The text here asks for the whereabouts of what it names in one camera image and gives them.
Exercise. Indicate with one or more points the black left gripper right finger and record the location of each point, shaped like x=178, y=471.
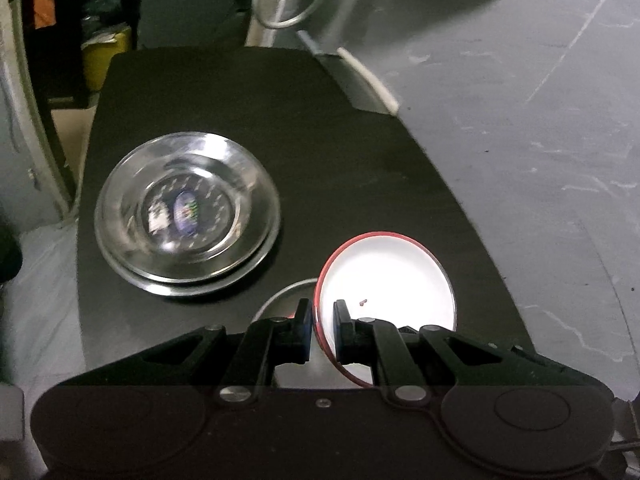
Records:
x=437, y=359

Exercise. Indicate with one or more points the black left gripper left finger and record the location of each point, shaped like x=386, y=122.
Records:
x=211, y=359

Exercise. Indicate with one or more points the white bowl red rim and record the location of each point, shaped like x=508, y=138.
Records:
x=318, y=372
x=383, y=275

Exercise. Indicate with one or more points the stainless steel plate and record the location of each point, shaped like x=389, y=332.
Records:
x=199, y=288

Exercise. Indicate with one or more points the stainless steel bowl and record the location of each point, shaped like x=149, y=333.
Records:
x=185, y=207

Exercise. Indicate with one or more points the cleaver with steel blade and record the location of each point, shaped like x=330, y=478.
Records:
x=357, y=91

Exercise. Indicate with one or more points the yellow plastic container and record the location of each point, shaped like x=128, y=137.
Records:
x=99, y=51

